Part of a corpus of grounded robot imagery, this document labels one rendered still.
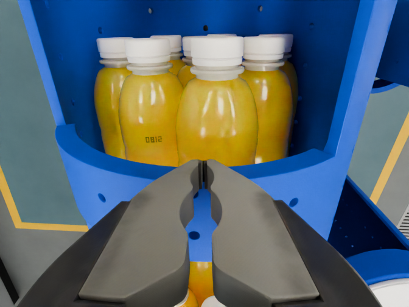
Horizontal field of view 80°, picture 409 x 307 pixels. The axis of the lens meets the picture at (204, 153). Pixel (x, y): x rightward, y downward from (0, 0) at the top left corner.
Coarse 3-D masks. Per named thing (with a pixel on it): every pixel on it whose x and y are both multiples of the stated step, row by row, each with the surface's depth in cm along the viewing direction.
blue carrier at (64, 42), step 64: (64, 0) 23; (128, 0) 30; (192, 0) 33; (256, 0) 32; (320, 0) 26; (384, 0) 13; (64, 64) 23; (320, 64) 28; (64, 128) 21; (320, 128) 29; (128, 192) 15; (320, 192) 17; (192, 256) 16
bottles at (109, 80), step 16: (112, 48) 25; (176, 48) 30; (288, 48) 28; (112, 64) 25; (176, 64) 31; (192, 64) 26; (288, 64) 28; (96, 80) 26; (112, 80) 25; (96, 96) 26; (112, 96) 26; (96, 112) 28; (112, 112) 26; (112, 128) 27; (112, 144) 28; (288, 144) 32; (192, 272) 39; (208, 272) 38; (192, 288) 41; (208, 288) 39
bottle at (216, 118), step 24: (192, 72) 18; (216, 72) 17; (240, 72) 18; (192, 96) 18; (216, 96) 17; (240, 96) 18; (192, 120) 18; (216, 120) 17; (240, 120) 18; (192, 144) 19; (216, 144) 18; (240, 144) 18
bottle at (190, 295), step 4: (188, 288) 38; (188, 292) 37; (192, 292) 39; (188, 296) 37; (192, 296) 38; (184, 300) 36; (188, 300) 37; (192, 300) 37; (196, 300) 39; (180, 304) 36; (184, 304) 36; (188, 304) 37; (192, 304) 37; (196, 304) 38
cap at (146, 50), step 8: (128, 40) 20; (136, 40) 20; (144, 40) 20; (152, 40) 20; (160, 40) 20; (168, 40) 21; (128, 48) 20; (136, 48) 20; (144, 48) 20; (152, 48) 20; (160, 48) 20; (168, 48) 21; (128, 56) 21; (136, 56) 20; (144, 56) 20; (152, 56) 20; (160, 56) 21; (168, 56) 21
